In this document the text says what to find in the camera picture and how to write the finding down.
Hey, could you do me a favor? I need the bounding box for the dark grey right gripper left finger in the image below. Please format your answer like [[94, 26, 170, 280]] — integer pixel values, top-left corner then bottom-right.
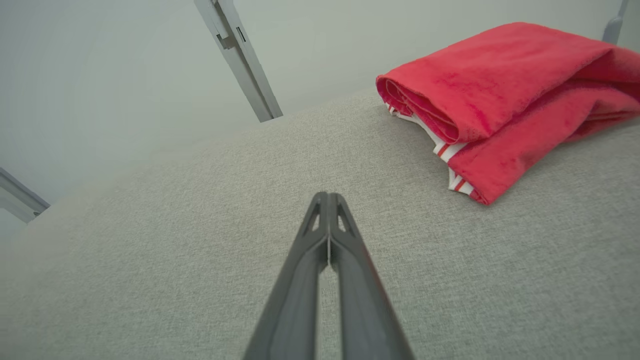
[[243, 192, 331, 360]]

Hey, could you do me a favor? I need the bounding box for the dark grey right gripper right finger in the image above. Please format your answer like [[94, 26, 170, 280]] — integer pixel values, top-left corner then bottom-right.
[[328, 193, 416, 360]]

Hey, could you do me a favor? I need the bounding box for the red and white jersey shirt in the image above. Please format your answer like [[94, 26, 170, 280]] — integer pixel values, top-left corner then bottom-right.
[[375, 21, 640, 206]]

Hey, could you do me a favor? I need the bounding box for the grey metal bar with latch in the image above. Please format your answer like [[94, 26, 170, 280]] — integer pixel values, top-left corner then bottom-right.
[[194, 0, 284, 123]]

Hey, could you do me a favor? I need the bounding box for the grey metal frame bar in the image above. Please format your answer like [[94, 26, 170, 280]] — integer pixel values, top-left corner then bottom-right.
[[0, 166, 51, 224]]

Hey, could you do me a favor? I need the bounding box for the grey metal partition post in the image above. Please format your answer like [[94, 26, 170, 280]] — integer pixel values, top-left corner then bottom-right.
[[601, 0, 631, 46]]

